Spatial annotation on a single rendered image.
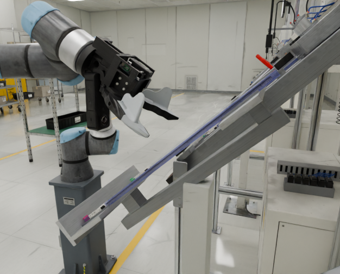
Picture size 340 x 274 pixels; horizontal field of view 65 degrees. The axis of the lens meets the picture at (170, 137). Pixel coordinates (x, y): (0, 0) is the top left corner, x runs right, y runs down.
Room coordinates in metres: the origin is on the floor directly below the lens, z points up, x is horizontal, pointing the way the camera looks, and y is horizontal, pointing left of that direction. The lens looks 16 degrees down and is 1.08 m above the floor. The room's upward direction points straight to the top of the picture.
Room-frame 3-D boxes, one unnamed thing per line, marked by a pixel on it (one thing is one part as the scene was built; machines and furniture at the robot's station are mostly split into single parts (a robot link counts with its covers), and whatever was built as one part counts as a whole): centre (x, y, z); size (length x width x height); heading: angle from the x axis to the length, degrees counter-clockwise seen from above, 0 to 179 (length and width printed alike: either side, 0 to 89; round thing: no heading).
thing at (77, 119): (3.14, 1.22, 0.41); 0.57 x 0.17 x 0.11; 160
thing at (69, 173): (1.17, 0.44, 0.60); 0.15 x 0.15 x 0.10
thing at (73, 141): (1.18, 0.44, 0.72); 0.13 x 0.12 x 0.14; 97
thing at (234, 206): (1.82, -0.54, 0.39); 0.24 x 0.24 x 0.78; 70
